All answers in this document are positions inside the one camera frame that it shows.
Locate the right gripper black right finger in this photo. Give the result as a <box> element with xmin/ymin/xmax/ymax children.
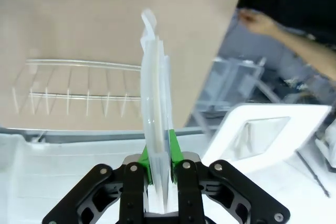
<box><xmin>169</xmin><ymin>129</ymin><xmax>291</xmax><ymax>224</ymax></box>

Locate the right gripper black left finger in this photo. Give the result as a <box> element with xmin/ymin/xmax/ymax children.
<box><xmin>41</xmin><ymin>144</ymin><xmax>152</xmax><ymax>224</ymax></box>

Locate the translucent plastic container lid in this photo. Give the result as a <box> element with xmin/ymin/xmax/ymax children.
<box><xmin>140</xmin><ymin>8</ymin><xmax>174</xmax><ymax>215</ymax></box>

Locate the person's left forearm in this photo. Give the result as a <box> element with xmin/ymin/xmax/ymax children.
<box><xmin>272</xmin><ymin>24</ymin><xmax>336</xmax><ymax>86</ymax></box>

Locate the person's left hand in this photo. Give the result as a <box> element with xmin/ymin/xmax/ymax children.
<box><xmin>238</xmin><ymin>8</ymin><xmax>280</xmax><ymax>37</ymax></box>

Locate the clear plastic container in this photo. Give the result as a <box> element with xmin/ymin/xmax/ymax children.
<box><xmin>198</xmin><ymin>56</ymin><xmax>280</xmax><ymax>132</ymax></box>

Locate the white square-opening bin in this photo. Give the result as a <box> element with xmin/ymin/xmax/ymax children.
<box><xmin>202</xmin><ymin>104</ymin><xmax>333</xmax><ymax>167</ymax></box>

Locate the silver wire rack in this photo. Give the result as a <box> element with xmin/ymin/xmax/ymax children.
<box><xmin>12</xmin><ymin>58</ymin><xmax>144</xmax><ymax>118</ymax></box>

